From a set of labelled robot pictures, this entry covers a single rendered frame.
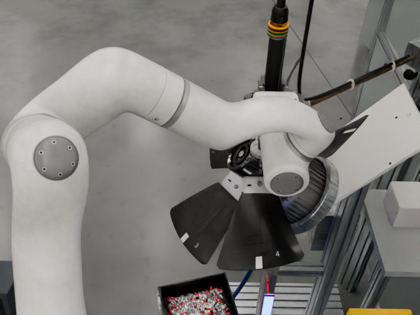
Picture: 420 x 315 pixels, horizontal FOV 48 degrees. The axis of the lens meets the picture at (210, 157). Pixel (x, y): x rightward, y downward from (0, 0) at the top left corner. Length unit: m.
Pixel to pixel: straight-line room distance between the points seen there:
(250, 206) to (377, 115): 0.49
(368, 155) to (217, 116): 0.74
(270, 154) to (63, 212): 0.40
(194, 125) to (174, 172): 2.27
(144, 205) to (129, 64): 2.18
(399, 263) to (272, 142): 0.89
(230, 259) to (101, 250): 1.55
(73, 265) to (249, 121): 0.36
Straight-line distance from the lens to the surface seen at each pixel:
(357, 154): 1.47
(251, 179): 1.35
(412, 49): 1.57
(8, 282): 1.15
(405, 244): 1.75
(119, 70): 0.72
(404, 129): 1.42
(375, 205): 1.82
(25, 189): 0.64
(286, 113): 0.81
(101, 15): 4.90
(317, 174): 1.42
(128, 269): 2.61
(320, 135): 0.85
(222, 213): 1.45
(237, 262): 1.22
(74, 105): 0.74
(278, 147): 0.88
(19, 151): 0.64
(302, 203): 1.41
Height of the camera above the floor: 2.16
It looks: 44 degrees down
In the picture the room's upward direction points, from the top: 1 degrees clockwise
